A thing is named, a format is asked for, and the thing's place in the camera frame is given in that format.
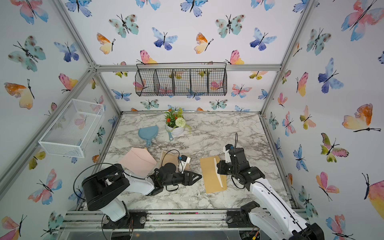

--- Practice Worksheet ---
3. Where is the cream letter paper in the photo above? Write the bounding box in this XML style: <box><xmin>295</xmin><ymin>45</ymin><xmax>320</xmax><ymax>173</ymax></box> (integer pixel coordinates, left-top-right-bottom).
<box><xmin>160</xmin><ymin>151</ymin><xmax>181</xmax><ymax>172</ymax></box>

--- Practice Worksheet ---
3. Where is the brown kraft envelope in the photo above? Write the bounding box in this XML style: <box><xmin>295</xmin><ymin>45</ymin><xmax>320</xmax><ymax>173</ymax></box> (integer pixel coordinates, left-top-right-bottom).
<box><xmin>200</xmin><ymin>156</ymin><xmax>227</xmax><ymax>194</ymax></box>

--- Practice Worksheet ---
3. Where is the pink envelope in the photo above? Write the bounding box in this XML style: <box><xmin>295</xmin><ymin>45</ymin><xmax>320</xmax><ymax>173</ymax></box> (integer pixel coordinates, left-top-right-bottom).
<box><xmin>119</xmin><ymin>148</ymin><xmax>157</xmax><ymax>178</ymax></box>

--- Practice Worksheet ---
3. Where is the white letter paper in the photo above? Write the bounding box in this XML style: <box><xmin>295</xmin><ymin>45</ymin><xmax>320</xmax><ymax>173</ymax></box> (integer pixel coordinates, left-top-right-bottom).
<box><xmin>214</xmin><ymin>158</ymin><xmax>224</xmax><ymax>189</ymax></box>

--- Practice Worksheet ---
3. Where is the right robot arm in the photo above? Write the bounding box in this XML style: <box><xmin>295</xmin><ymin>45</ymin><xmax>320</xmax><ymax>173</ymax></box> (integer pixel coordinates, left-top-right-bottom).
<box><xmin>217</xmin><ymin>144</ymin><xmax>325</xmax><ymax>240</ymax></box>

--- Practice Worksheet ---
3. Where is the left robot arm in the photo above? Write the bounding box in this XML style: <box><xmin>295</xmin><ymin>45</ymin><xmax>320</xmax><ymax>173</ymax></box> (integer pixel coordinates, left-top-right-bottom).
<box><xmin>82</xmin><ymin>163</ymin><xmax>202</xmax><ymax>223</ymax></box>

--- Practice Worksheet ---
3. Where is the blue dustpan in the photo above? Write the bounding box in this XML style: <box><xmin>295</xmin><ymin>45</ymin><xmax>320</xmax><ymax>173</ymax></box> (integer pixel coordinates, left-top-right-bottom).
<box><xmin>138</xmin><ymin>125</ymin><xmax>159</xmax><ymax>148</ymax></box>

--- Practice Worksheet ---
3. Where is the potted artificial flower plant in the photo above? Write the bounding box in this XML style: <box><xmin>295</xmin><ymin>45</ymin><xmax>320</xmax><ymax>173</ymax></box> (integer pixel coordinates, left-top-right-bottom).
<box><xmin>165</xmin><ymin>107</ymin><xmax>192</xmax><ymax>138</ymax></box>

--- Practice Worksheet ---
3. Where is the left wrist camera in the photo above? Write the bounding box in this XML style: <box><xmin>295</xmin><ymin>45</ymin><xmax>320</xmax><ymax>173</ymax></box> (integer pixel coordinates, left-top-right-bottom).
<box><xmin>178</xmin><ymin>155</ymin><xmax>191</xmax><ymax>174</ymax></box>

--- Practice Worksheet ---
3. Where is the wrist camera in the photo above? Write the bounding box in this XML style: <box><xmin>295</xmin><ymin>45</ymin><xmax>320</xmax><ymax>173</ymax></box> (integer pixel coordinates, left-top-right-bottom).
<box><xmin>178</xmin><ymin>155</ymin><xmax>191</xmax><ymax>174</ymax></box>
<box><xmin>223</xmin><ymin>144</ymin><xmax>234</xmax><ymax>163</ymax></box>

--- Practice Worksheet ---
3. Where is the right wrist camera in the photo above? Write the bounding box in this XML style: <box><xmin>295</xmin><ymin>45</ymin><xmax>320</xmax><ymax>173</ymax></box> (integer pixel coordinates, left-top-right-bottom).
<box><xmin>223</xmin><ymin>144</ymin><xmax>234</xmax><ymax>163</ymax></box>

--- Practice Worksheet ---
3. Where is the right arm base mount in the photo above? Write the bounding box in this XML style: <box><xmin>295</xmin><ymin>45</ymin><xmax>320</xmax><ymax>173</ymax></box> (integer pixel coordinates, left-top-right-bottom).
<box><xmin>225</xmin><ymin>201</ymin><xmax>268</xmax><ymax>228</ymax></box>

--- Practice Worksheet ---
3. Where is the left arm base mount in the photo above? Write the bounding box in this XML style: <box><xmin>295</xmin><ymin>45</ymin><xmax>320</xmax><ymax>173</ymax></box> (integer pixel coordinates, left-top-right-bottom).
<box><xmin>102</xmin><ymin>211</ymin><xmax>148</xmax><ymax>230</ymax></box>

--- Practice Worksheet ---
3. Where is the black wire wall basket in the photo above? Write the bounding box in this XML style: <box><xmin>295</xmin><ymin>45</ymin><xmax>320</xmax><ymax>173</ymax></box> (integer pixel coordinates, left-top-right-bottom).
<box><xmin>134</xmin><ymin>62</ymin><xmax>228</xmax><ymax>98</ymax></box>

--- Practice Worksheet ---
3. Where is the white mesh wall basket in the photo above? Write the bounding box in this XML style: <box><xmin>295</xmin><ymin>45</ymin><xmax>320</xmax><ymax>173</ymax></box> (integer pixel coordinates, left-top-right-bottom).
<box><xmin>39</xmin><ymin>99</ymin><xmax>105</xmax><ymax>158</ymax></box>

